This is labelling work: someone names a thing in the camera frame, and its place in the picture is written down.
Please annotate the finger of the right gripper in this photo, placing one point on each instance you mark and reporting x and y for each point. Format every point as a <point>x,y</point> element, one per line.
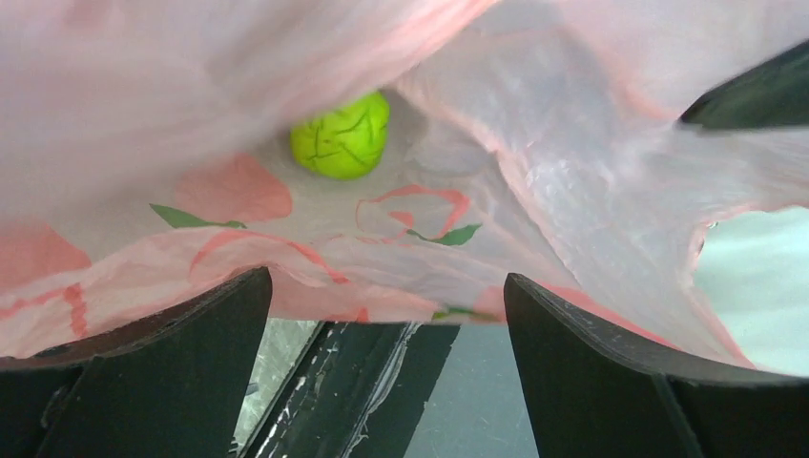
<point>771,95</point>

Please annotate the green fake lime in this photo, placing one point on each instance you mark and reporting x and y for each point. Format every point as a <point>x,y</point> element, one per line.
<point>346,143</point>

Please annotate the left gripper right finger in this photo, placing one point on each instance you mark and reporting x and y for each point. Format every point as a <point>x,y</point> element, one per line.
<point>595,389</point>

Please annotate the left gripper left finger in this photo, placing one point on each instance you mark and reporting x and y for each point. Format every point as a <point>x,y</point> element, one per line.
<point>168,385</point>

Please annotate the pink plastic bag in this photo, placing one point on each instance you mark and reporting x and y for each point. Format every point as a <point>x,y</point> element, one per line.
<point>145,158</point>

